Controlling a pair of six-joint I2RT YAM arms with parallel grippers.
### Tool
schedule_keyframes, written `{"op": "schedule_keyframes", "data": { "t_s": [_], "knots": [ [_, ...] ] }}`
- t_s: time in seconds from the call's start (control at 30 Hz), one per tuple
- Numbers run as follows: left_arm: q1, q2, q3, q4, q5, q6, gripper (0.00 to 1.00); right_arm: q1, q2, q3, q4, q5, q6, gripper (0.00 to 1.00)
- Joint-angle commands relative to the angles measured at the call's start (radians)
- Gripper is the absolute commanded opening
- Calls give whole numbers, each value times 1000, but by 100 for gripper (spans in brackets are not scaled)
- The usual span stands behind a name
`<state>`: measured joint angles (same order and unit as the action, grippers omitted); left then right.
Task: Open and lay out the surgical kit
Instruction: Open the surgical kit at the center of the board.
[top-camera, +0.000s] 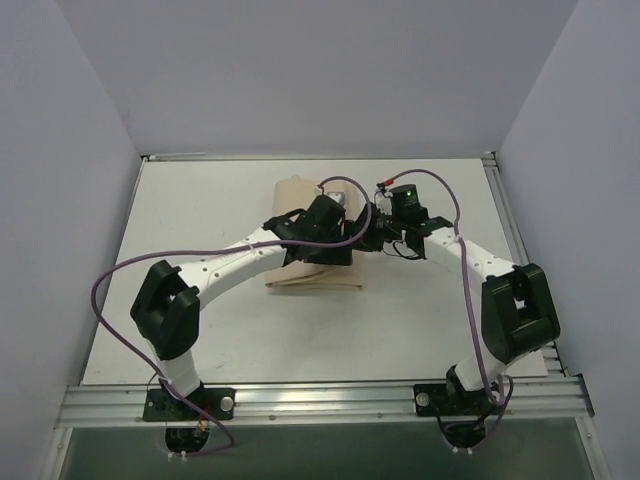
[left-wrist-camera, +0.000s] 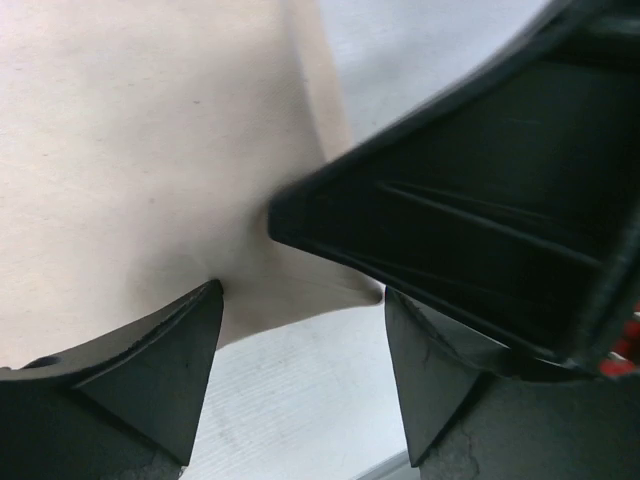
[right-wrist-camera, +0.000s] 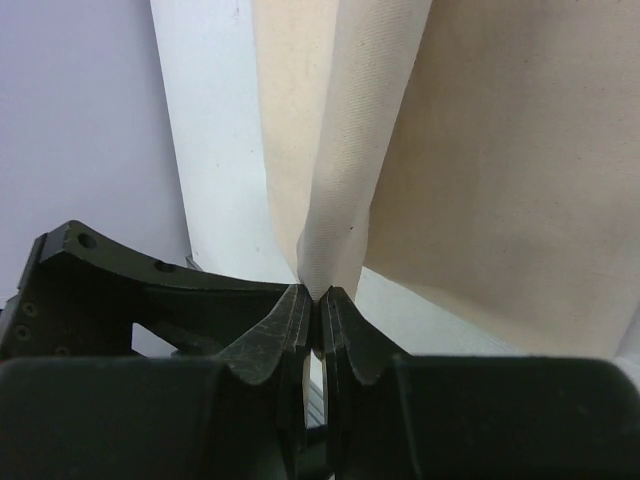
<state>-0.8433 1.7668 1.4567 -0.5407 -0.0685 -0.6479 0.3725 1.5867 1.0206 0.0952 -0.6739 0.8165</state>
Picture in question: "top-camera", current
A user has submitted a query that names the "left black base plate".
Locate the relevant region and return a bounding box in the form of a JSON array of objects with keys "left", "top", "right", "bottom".
[{"left": 142, "top": 387, "right": 237, "bottom": 423}]

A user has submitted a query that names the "steel instrument tray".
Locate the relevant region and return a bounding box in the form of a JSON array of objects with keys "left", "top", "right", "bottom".
[{"left": 327, "top": 192, "right": 346, "bottom": 207}]

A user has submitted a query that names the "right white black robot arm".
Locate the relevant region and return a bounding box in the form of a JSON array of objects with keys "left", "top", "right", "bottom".
[{"left": 357, "top": 184, "right": 560, "bottom": 413}]

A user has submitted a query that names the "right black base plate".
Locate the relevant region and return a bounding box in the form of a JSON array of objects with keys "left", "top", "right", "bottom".
[{"left": 412, "top": 383, "right": 497, "bottom": 418}]

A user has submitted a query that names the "aluminium right side rail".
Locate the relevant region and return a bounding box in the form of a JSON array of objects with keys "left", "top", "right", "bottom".
[{"left": 464, "top": 156, "right": 566, "bottom": 378}]

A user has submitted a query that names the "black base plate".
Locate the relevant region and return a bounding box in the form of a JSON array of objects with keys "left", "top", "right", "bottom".
[
  {"left": 142, "top": 387, "right": 237, "bottom": 423},
  {"left": 412, "top": 383, "right": 497, "bottom": 418}
]

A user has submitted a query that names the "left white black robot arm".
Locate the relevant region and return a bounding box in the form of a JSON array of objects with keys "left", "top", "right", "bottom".
[{"left": 130, "top": 192, "right": 346, "bottom": 419}]

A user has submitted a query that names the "beige cloth wrap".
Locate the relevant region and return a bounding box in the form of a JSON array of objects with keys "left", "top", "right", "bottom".
[{"left": 264, "top": 176, "right": 366, "bottom": 290}]

